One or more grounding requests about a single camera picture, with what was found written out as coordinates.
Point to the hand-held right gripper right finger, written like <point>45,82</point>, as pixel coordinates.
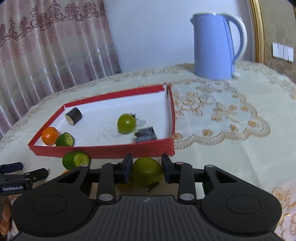
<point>168,170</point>

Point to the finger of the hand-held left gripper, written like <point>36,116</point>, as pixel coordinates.
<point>12,167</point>
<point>37,174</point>

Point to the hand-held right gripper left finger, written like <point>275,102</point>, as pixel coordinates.
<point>126,169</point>

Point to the green tomato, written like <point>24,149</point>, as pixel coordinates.
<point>146,171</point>
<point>126,124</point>

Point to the green cucumber piece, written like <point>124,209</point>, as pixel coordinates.
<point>64,140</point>
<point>74,160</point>

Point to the dark eggplant piece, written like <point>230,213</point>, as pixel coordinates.
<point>74,115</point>
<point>145,134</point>

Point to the red cardboard tray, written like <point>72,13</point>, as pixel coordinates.
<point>104,106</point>

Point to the person's left hand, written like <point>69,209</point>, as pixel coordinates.
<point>4,215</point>

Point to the pink patterned curtain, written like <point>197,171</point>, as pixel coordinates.
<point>46,58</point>

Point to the blue electric kettle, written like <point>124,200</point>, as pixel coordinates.
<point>210,46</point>

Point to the white wall switch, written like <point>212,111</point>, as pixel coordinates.
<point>282,51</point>

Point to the gold wall moulding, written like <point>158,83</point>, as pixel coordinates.
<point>259,30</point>

